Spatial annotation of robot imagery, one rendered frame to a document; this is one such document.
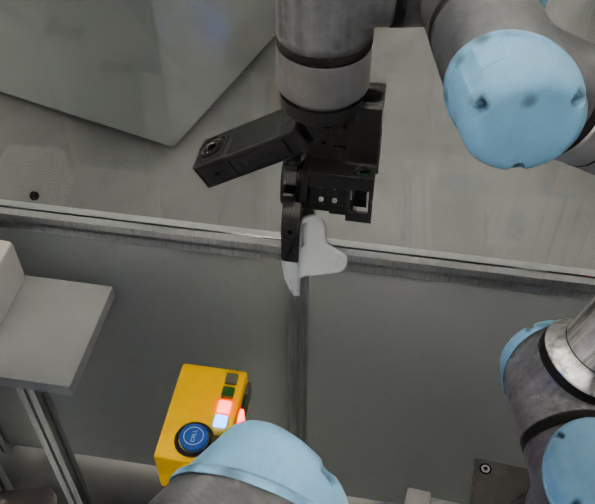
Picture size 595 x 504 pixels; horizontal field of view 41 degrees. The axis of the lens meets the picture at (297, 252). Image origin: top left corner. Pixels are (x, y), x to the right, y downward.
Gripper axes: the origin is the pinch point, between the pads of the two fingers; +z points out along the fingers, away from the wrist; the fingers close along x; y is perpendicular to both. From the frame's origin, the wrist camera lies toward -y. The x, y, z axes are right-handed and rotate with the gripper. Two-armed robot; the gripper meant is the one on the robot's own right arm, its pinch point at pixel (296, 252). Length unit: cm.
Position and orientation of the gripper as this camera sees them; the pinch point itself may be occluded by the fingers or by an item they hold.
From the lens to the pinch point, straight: 79.7
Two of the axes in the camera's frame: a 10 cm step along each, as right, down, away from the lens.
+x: 1.7, -7.2, 6.7
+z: 0.0, 6.8, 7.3
